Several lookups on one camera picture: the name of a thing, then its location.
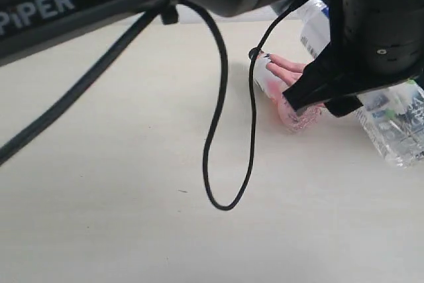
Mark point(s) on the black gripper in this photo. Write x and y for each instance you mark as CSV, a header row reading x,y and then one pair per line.
x,y
374,44

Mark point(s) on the pink peach label bottle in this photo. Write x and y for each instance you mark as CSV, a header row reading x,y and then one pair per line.
x,y
273,87

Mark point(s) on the white blue label bottle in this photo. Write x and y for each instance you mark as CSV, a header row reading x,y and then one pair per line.
x,y
393,116

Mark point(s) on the person's open bare hand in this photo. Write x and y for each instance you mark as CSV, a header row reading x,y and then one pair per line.
x,y
289,72

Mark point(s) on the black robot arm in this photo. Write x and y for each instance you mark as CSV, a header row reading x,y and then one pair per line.
x,y
30,26

